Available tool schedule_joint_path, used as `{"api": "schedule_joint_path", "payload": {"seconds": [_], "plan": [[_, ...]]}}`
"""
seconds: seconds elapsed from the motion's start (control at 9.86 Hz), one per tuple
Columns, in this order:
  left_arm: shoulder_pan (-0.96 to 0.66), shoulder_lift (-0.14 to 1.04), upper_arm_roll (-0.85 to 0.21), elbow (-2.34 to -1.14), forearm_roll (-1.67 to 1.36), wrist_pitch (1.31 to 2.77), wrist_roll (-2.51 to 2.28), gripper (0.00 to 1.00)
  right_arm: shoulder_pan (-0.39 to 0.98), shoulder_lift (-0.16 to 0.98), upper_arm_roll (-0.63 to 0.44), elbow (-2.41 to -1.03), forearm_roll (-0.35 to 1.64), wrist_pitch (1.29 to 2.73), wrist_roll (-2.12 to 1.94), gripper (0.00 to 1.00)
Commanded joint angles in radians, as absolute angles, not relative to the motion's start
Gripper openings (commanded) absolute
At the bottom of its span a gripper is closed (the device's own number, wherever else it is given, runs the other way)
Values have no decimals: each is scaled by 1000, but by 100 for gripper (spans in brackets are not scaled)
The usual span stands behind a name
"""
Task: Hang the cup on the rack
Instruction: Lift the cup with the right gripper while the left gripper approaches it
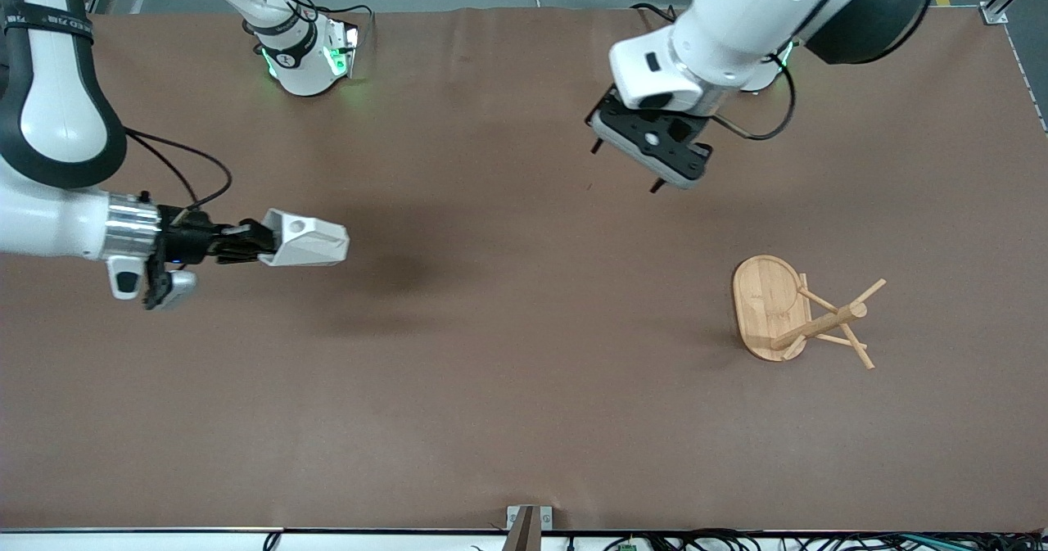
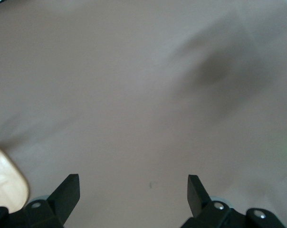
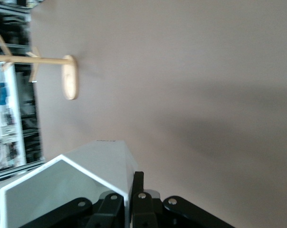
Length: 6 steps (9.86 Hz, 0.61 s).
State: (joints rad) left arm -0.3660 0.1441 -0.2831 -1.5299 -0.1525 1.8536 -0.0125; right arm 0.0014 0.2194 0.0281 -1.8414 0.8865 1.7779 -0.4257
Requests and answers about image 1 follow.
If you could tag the brown camera post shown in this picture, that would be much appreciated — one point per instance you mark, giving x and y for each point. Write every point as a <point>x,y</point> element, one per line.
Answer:
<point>524,536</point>

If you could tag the wooden cup rack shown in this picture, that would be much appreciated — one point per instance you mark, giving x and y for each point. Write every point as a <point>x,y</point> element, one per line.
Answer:
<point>765,305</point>

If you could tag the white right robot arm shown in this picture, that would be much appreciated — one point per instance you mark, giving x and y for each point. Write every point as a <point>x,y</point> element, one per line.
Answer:
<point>49,101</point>

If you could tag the brown table cover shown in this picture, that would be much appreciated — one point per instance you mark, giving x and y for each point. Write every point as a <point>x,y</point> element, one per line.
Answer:
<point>524,330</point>

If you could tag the white faceted cup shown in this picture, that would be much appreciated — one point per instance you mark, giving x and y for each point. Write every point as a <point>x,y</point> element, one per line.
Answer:
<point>315,244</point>

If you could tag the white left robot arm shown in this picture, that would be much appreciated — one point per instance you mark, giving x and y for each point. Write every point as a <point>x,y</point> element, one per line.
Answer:
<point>753,11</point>

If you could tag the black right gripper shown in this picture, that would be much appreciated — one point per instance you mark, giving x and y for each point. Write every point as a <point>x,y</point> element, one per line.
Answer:
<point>191,237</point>

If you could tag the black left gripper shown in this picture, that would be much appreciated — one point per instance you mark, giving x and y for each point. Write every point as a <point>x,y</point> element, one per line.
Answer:
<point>657,184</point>

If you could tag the grey metal bracket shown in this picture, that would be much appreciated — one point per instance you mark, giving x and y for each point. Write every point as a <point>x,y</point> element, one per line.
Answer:
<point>514,518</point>

